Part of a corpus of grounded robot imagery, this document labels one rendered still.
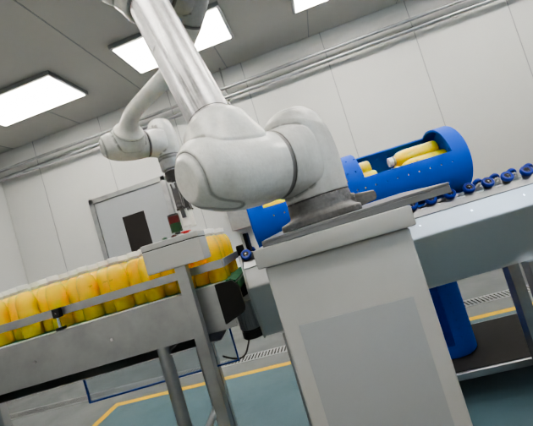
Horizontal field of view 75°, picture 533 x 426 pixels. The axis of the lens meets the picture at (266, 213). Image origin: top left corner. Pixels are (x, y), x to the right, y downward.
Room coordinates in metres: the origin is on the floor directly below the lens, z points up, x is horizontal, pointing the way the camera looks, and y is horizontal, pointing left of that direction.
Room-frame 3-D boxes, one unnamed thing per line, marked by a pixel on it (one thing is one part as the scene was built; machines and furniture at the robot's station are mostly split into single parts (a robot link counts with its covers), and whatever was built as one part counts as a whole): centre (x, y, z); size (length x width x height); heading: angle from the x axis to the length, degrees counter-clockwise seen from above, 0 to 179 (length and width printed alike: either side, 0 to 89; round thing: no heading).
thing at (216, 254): (1.31, 0.25, 0.99); 0.07 x 0.07 x 0.19
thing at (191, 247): (1.19, 0.33, 1.05); 0.20 x 0.10 x 0.10; 88
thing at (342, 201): (0.83, -0.15, 1.05); 0.22 x 0.18 x 0.06; 76
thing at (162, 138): (1.35, 0.32, 1.50); 0.13 x 0.11 x 0.16; 126
